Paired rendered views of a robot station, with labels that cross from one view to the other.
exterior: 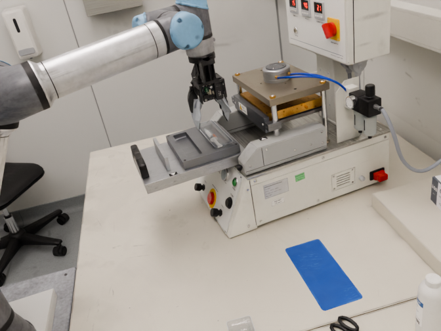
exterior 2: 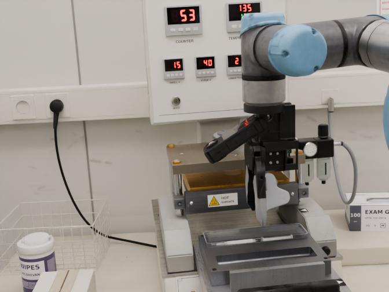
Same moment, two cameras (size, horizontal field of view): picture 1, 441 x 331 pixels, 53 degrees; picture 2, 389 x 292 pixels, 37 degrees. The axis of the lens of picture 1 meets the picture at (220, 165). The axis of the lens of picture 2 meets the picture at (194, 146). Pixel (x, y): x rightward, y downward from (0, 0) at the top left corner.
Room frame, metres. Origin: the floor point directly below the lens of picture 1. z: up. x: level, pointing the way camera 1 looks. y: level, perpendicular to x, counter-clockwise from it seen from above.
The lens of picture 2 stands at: (1.11, 1.01, 1.41)
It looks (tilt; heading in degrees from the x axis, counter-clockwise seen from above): 13 degrees down; 279
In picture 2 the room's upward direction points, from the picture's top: 3 degrees counter-clockwise
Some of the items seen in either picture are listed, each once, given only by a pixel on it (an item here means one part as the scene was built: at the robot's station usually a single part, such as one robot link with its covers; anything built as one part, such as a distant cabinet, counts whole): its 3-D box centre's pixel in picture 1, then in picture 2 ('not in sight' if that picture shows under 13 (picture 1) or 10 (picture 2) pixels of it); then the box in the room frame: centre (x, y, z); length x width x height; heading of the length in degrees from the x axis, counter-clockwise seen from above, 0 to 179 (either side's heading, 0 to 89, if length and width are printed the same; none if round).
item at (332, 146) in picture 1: (293, 131); (232, 225); (1.23, -0.24, 0.93); 0.46 x 0.35 x 0.01; 105
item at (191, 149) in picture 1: (201, 143); (260, 252); (1.15, 0.04, 0.98); 0.20 x 0.17 x 0.03; 15
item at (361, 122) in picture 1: (361, 110); (314, 155); (1.04, -0.39, 1.05); 0.15 x 0.05 x 0.15; 15
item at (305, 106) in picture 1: (279, 93); (236, 168); (1.21, -0.21, 1.07); 0.22 x 0.17 x 0.10; 15
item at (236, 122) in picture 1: (243, 115); (174, 230); (1.34, -0.11, 0.97); 0.25 x 0.05 x 0.07; 105
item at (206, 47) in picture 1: (201, 46); (263, 91); (1.14, -0.01, 1.26); 0.08 x 0.08 x 0.05
